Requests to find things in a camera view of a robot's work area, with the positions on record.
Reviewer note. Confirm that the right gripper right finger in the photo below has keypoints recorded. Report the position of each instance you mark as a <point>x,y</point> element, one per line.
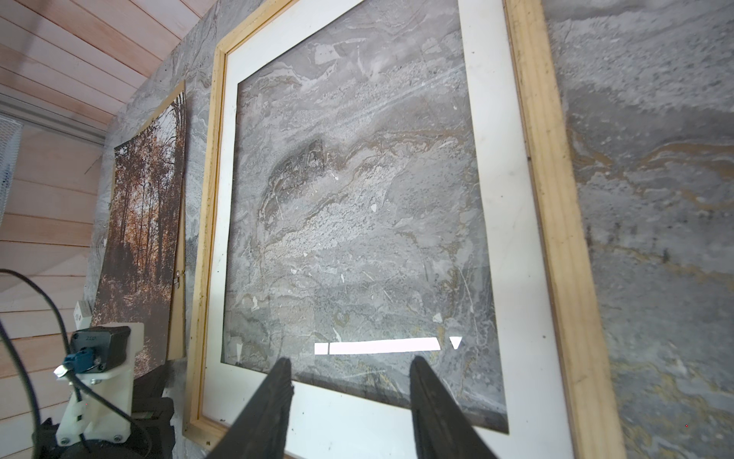
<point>440,428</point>

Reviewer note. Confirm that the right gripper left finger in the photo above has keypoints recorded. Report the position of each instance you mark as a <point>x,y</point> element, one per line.
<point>260,431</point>

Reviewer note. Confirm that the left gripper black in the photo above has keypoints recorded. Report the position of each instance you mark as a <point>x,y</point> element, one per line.
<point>151,436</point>

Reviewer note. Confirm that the white photo mat board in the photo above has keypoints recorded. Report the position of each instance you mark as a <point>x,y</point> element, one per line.
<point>368,201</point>

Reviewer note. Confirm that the light wooden picture frame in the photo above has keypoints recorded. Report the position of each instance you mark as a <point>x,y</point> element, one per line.
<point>556,229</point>

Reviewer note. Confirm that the autumn forest photo print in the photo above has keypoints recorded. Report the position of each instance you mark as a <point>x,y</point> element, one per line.
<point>139,263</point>

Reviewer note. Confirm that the brown cardboard backing board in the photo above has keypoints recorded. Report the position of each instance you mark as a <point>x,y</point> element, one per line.
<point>177,339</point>

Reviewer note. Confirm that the small white square tag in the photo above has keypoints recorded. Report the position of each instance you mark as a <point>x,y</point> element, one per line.
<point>83,315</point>

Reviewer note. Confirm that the white wire mesh shelf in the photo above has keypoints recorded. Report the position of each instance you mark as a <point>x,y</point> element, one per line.
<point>11,135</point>

